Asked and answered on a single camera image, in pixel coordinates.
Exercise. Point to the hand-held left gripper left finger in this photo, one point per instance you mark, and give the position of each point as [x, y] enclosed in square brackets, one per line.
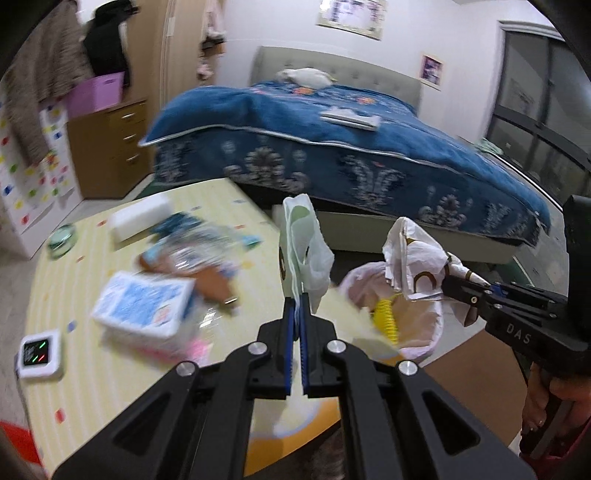
[290, 350]

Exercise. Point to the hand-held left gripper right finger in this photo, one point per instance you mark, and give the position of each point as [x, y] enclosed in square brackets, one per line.
[305, 350]

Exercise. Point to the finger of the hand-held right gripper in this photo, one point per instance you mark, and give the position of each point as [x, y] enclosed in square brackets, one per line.
[471, 302]
[521, 290]

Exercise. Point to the pink-lined waste bin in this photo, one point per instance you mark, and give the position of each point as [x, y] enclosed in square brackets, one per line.
[425, 323]

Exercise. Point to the white wrapper with brown rings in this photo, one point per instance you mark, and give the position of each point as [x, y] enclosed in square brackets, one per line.
[415, 263]

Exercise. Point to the yellow foam fruit net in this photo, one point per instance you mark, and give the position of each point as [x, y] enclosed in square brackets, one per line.
[385, 318]

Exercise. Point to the white green plastic bag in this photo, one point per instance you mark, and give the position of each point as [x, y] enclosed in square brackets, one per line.
[318, 263]

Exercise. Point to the white foam block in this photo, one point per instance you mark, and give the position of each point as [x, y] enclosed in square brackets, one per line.
[138, 219]

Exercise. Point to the person's right hand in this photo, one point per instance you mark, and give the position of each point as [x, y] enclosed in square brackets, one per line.
[538, 401]

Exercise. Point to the brown cardboard sheet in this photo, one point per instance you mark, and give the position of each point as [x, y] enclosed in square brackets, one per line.
[471, 387]

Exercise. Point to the brown snack packet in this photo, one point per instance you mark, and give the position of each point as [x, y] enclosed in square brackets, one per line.
[212, 284]

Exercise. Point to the person's pink top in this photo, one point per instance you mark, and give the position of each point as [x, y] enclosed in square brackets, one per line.
[572, 438]

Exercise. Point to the clear plastic wrapper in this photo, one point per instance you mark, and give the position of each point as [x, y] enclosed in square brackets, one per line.
[203, 251]

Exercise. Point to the green cloth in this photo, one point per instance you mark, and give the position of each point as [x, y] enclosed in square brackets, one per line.
[489, 146]

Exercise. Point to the blue white tissue pack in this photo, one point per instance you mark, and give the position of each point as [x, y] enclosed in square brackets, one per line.
[143, 304]

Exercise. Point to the large dark glass window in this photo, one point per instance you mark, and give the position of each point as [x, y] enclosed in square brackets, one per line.
[526, 92]

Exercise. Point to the bed with blue blanket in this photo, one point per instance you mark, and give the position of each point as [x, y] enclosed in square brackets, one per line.
[323, 152]

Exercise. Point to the yellow striped tablecloth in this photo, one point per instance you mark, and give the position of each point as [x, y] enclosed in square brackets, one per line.
[92, 258]

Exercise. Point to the folded white towel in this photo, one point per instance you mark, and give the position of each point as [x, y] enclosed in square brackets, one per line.
[351, 119]

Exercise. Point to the white digital clock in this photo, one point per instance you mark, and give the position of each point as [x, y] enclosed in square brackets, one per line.
[39, 353]

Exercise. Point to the green round dish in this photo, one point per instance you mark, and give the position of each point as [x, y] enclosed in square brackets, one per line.
[62, 237]

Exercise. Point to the grey upholstered bed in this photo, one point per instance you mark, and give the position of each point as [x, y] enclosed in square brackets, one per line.
[369, 69]

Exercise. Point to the wooden drawer cabinet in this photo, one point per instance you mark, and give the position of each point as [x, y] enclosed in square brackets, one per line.
[106, 152]

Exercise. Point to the white pillow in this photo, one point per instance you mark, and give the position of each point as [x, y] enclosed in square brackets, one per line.
[307, 76]

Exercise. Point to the red plastic stool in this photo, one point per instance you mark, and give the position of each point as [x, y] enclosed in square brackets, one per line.
[11, 438]

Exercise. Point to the white cabinet with coloured dots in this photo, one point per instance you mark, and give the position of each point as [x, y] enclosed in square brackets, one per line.
[27, 194]

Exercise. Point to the purple plastic basket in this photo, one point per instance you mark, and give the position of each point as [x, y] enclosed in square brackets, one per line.
[94, 94]

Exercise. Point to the wooden wardrobe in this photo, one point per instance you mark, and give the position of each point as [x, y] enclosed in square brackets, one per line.
[184, 46]

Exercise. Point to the hanging pink clothes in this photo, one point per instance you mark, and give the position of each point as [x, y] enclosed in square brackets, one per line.
[212, 27]

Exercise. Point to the black hooded jacket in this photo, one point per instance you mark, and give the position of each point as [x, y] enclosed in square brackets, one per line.
[104, 46]

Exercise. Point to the brown quilted jacket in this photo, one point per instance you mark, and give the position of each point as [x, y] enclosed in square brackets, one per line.
[41, 83]

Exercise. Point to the small wall picture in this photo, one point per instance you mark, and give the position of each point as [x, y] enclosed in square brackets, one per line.
[431, 69]

